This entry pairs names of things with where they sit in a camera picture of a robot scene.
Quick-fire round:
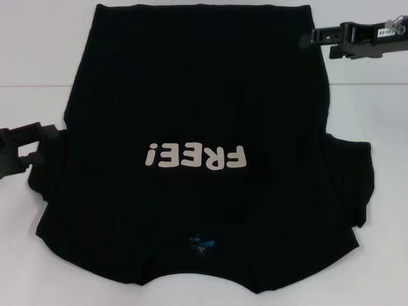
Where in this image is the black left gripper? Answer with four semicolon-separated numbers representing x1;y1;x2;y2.
0;122;63;175

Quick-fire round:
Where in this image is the black t-shirt with FREE print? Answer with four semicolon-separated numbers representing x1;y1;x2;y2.
28;3;379;288

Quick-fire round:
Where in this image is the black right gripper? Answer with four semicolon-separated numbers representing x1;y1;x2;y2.
299;20;408;60

